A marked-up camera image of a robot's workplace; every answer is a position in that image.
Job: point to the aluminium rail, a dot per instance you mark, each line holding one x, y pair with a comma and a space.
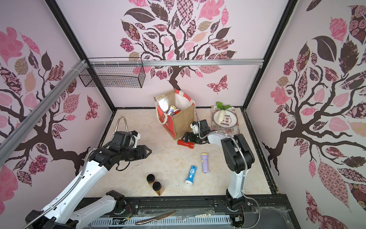
154, 63
19, 134

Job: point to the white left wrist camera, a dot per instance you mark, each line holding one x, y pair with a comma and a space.
136, 137

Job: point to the black cap jar rear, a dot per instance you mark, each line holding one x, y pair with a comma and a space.
151, 179

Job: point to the blue flashlight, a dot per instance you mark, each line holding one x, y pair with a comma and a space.
191, 175

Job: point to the floral plate with radish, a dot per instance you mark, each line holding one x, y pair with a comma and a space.
225, 121

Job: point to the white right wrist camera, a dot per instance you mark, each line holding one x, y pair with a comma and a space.
195, 127

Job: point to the aluminium rail back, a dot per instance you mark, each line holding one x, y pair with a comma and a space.
154, 63

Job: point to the aluminium rail left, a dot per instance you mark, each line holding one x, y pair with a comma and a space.
19, 134

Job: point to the black wire basket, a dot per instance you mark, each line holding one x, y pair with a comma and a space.
122, 72

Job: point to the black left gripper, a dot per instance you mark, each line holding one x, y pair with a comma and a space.
141, 153

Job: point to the black cap jar front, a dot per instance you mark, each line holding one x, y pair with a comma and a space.
158, 188

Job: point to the wooden handled knife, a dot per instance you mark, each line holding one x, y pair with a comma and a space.
157, 218

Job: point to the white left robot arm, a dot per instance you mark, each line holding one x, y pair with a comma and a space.
61, 213

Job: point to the black cap jar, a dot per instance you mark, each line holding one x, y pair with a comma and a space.
158, 188
151, 179

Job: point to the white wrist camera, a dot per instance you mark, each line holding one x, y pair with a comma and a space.
136, 137
195, 127

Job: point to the white cable duct strip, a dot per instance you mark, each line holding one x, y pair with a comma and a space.
171, 221

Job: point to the red and brown tote bag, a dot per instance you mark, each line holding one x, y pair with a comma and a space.
165, 104

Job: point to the silver fork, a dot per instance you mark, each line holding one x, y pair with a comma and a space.
185, 218

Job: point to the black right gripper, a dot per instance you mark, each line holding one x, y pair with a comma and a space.
193, 136

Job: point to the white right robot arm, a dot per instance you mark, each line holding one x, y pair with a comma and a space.
237, 153

